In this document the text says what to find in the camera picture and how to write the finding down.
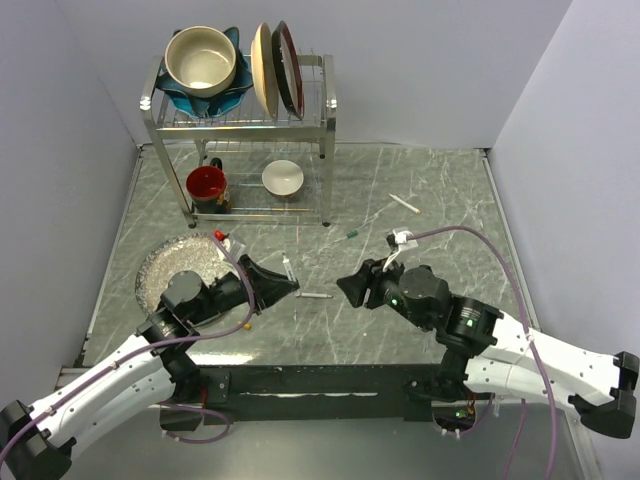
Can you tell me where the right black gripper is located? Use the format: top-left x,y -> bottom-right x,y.
335,251 -> 434,331

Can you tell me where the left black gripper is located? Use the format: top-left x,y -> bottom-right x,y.
188,253 -> 299,324

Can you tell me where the white pen green tip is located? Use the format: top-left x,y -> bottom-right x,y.
282,253 -> 297,282

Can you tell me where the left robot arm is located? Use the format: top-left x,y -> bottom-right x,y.
1,255 -> 299,479

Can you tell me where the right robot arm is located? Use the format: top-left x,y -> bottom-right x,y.
336,260 -> 639,439

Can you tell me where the white pen red tip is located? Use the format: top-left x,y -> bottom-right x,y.
296,292 -> 333,300

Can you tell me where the white pen yellow tip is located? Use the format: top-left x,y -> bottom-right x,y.
388,193 -> 421,215

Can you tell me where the speckled grey plate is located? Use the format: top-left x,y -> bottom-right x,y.
135,233 -> 238,316

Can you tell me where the small white bowl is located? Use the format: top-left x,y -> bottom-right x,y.
261,160 -> 304,198

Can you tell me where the red and black mug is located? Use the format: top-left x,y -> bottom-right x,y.
186,157 -> 231,214

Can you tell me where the metal dish rack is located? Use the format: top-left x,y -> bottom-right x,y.
139,53 -> 338,228

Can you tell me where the blue scalloped dish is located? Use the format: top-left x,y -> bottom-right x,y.
156,26 -> 253,118

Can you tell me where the black red-rimmed plate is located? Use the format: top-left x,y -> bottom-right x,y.
271,20 -> 305,120

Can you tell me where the cream plate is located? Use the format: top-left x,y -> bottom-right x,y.
251,22 -> 278,119

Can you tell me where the beige ceramic bowl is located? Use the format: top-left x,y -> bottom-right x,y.
164,26 -> 237,98

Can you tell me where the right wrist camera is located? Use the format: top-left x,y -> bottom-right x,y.
386,228 -> 418,255

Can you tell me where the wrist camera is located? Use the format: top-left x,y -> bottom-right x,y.
212,230 -> 247,260
386,228 -> 418,255

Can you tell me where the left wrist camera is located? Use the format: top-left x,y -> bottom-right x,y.
212,230 -> 247,260

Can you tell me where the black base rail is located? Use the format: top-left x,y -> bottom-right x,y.
158,363 -> 481,432

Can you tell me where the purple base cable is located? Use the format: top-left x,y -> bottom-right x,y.
159,397 -> 232,446

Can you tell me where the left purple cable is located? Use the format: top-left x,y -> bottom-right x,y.
0,234 -> 264,454

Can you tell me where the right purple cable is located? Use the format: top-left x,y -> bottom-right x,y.
409,225 -> 556,480

